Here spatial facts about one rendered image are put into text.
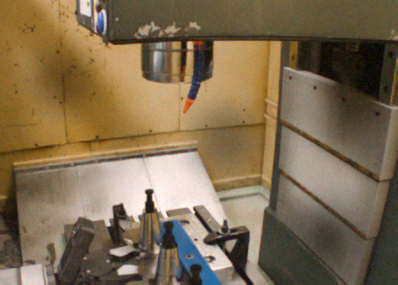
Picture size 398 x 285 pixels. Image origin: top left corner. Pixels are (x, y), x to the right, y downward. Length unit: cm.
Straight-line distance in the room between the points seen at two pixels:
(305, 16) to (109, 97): 141
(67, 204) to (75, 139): 31
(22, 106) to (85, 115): 29
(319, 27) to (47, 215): 145
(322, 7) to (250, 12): 13
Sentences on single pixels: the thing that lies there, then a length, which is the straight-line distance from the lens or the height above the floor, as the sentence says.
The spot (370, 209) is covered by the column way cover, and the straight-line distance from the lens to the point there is 113.
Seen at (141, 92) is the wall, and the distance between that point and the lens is 204.
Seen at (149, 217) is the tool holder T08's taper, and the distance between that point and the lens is 73.
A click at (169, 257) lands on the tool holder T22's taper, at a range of 64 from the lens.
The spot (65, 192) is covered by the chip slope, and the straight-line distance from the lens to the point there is 198.
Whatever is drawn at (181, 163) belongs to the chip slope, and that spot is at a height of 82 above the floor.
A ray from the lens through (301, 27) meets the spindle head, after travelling 72.
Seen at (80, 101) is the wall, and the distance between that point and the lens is 199.
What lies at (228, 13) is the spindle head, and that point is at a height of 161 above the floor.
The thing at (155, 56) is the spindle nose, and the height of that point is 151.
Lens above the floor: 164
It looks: 24 degrees down
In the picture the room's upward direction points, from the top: straight up
